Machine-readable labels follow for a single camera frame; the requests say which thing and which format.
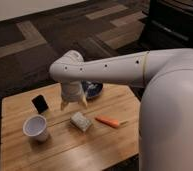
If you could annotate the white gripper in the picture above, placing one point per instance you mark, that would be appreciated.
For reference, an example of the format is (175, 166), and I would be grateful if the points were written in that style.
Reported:
(72, 92)

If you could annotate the black eraser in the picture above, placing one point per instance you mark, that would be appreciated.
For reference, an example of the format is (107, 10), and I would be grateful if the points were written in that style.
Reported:
(40, 103)

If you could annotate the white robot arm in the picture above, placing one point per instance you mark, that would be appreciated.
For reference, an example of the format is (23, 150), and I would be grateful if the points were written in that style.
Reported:
(166, 108)

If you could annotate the grey-white sponge block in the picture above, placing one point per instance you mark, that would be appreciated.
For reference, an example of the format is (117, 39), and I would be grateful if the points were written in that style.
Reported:
(80, 121)

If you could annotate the dark blue bowl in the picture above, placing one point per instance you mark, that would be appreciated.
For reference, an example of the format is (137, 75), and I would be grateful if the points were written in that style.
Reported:
(92, 89)

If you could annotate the orange marker pen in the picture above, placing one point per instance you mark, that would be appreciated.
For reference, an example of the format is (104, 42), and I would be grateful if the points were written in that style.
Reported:
(110, 121)

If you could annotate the wooden table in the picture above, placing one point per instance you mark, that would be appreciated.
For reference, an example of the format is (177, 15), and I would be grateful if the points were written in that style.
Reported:
(68, 148)

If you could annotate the black office chair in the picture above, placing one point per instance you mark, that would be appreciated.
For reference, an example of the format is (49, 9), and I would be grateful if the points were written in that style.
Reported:
(169, 24)

